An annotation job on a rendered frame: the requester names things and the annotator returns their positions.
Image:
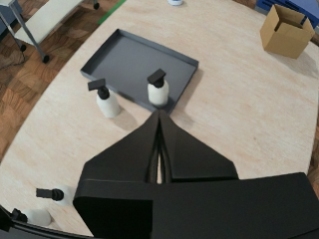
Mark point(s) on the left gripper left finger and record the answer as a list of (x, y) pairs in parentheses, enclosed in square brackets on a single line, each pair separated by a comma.
[(130, 158)]

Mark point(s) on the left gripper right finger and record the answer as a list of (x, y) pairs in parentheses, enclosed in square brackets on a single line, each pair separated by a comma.
[(188, 159)]

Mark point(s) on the white pump bottle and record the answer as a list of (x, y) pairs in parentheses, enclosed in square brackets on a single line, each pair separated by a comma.
[(106, 99), (158, 89), (39, 217), (63, 194)]

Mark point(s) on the small open cardboard box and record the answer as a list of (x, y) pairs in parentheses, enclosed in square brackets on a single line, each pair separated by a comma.
[(288, 41)]

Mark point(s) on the grey tray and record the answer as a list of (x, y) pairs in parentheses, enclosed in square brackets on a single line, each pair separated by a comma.
[(126, 60)]

